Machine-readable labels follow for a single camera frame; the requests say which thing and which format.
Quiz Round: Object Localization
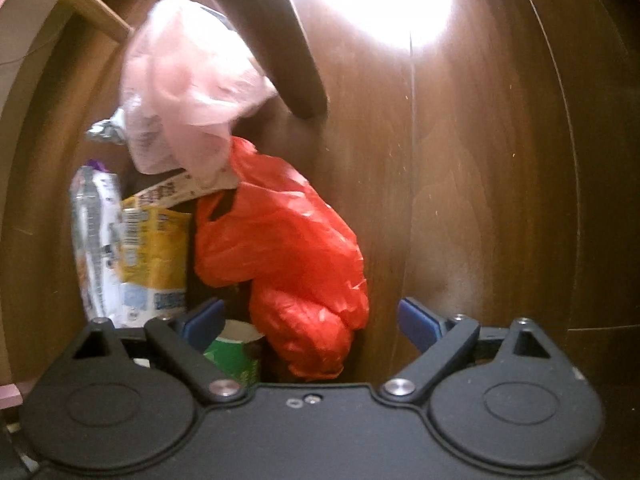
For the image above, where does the white plastic wrapper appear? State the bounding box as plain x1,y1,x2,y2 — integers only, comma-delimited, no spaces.
70,159,126,328

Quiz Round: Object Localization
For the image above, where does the yellow snack packet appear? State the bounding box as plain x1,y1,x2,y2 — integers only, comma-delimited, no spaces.
120,195,193,312

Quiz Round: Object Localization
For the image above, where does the white printed paper strip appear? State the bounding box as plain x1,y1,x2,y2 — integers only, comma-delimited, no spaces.
131,170,241,208

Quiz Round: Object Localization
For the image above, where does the red plastic bag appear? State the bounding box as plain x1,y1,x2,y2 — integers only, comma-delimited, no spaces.
194,136,370,381

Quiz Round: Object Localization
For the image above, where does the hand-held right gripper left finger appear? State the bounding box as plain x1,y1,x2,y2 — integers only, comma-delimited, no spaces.
72,297,246,403

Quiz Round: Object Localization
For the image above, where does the pink mesh bag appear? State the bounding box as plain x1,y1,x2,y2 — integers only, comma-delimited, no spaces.
120,0,278,186

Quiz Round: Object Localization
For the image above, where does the dark wooden table leg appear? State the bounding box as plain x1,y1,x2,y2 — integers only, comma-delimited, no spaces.
97,0,329,120

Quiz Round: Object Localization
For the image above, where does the green paper cup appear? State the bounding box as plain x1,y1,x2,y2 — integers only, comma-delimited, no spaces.
202,319,266,388

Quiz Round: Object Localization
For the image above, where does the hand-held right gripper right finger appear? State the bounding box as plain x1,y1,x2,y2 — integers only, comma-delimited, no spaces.
378,297,565,405

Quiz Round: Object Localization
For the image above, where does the silver foil wrapper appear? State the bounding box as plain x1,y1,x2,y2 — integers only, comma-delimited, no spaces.
85,107,131,147

